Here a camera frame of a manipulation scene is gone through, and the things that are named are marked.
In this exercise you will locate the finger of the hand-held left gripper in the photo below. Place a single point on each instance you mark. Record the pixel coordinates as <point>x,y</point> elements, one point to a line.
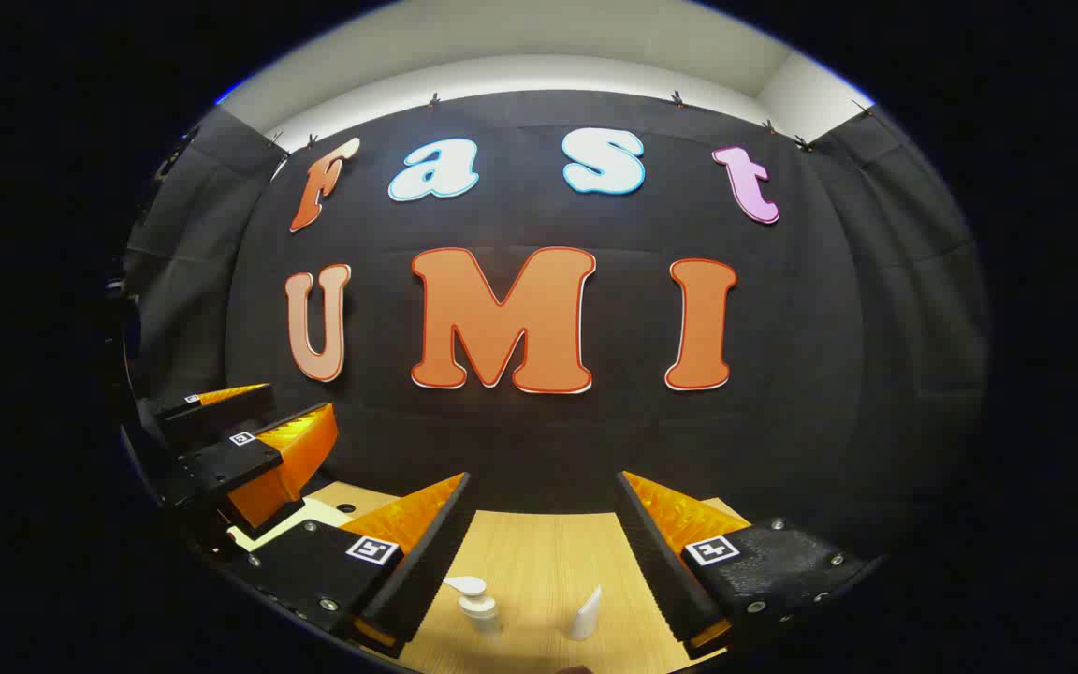
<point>258,463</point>
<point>221,412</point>

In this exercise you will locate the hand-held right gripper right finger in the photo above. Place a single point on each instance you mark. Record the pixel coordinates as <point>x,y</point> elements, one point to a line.
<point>656,562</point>

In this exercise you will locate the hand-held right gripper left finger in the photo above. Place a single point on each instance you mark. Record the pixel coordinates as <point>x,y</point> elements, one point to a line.
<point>427,562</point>

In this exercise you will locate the white pump bottle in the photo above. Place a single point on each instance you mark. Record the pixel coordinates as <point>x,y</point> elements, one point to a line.
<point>481,613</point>

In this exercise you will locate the white squeeze tube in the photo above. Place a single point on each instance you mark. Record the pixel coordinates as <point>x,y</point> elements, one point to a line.
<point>586,618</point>

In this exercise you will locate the black backdrop cloth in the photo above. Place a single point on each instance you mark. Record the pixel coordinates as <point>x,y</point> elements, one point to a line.
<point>595,440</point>

